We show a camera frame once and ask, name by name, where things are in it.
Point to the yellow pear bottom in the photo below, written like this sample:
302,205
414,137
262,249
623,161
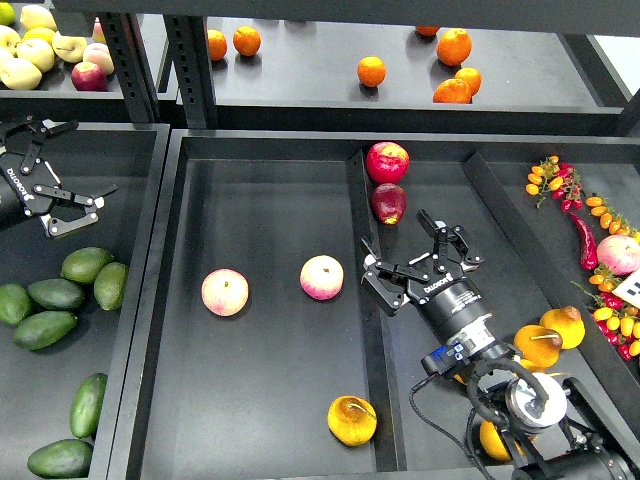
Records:
492,443

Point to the red chili pepper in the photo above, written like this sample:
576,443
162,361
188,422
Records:
588,247

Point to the orange on shelf left edge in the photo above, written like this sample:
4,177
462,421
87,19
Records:
217,44

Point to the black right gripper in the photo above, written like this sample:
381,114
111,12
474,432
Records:
435,284

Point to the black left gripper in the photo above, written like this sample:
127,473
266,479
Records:
30,188

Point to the pale yellow apple middle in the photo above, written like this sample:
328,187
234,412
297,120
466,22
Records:
37,51

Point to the pale pear on shelf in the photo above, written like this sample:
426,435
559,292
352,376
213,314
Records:
36,16

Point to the pink apple left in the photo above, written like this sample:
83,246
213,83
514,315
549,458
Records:
225,292

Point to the black shelf upright left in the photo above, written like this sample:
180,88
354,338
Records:
124,40

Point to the bright red apple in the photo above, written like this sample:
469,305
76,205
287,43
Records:
387,162

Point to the pink apple centre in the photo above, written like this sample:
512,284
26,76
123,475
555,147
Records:
322,277

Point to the green lime on shelf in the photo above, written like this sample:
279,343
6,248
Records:
7,14

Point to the yellow lemon on shelf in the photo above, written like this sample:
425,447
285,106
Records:
42,33

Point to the dark red apple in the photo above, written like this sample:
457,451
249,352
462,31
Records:
388,202

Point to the avocado right of pile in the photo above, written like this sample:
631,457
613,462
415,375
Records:
109,286

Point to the yellow pear with brown stem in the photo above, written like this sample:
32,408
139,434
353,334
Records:
539,344

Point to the orange on shelf front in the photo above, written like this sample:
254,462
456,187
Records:
452,91

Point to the black shelf upright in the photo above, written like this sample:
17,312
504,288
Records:
124,40
189,51

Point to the black tray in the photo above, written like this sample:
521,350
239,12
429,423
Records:
247,396
118,168

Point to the pale apple far left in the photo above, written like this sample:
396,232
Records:
9,39

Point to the pale yellow apple front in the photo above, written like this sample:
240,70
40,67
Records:
20,74

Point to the red apple on shelf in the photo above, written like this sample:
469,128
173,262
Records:
88,76

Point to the black middle tray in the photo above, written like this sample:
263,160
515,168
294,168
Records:
247,396

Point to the black shelf upright right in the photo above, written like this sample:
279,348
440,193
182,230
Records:
189,51

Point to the green avocado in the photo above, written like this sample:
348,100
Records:
87,404

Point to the peach on shelf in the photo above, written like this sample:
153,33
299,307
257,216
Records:
99,54

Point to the upper cherry tomato bunch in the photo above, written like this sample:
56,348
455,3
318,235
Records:
557,180

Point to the orange behind front orange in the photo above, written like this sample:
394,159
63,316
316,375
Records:
472,77

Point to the avocado far left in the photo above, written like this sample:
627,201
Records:
16,304

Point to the pink apple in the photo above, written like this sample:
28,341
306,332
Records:
322,277
225,292

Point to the pale yellow apple with stem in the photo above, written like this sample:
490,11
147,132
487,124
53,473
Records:
69,48

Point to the orange on shelf centre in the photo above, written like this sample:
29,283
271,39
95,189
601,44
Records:
371,71

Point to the avocado centre of pile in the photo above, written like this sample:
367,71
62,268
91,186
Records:
56,294

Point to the black left tray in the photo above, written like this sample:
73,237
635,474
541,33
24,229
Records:
118,168

